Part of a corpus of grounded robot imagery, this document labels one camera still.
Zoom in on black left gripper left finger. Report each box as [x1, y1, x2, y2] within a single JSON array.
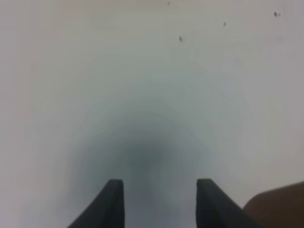
[[69, 179, 124, 228]]

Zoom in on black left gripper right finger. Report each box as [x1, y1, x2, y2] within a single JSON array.
[[196, 179, 262, 228]]

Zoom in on beige ceramic teapot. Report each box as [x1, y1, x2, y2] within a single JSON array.
[[243, 182, 304, 228]]

